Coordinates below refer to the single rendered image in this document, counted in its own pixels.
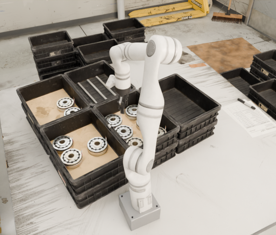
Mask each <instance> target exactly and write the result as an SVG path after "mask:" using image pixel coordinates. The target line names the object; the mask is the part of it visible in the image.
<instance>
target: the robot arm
mask: <svg viewBox="0 0 276 235"><path fill-rule="evenodd" d="M109 55H110V58H111V60H112V63H113V66H114V73H115V76H114V75H110V76H109V78H108V80H107V82H106V88H107V89H110V88H112V87H113V86H115V91H116V92H117V93H118V94H119V95H118V98H119V100H118V102H117V103H118V109H119V110H120V113H121V114H125V106H126V107H127V105H128V103H127V100H128V93H129V92H130V91H131V79H130V66H129V64H128V63H126V62H121V61H124V60H129V61H145V62H144V72H143V80H142V86H141V93H140V98H139V102H138V107H137V113H136V118H137V122H138V125H139V128H140V130H141V134H142V137H143V149H141V148H139V147H137V146H130V147H129V148H128V149H127V150H126V151H125V154H124V157H123V166H124V171H125V175H126V178H127V179H128V183H129V190H130V197H131V203H132V207H133V208H134V209H135V210H137V211H139V212H140V213H142V212H144V211H147V210H149V209H151V208H152V194H151V179H150V171H151V169H152V166H153V163H154V158H155V148H156V140H157V134H158V130H159V126H160V121H161V117H162V112H163V108H164V98H163V94H162V91H161V88H160V86H159V82H158V70H159V65H160V64H167V65H169V64H174V63H176V62H177V61H179V59H180V57H181V55H182V45H181V43H180V42H179V41H178V40H177V39H175V38H173V37H167V36H162V35H153V36H151V37H150V39H149V41H148V42H147V43H141V42H136V43H130V42H125V43H122V44H119V45H116V46H113V47H112V48H111V49H110V51H109Z"/></svg>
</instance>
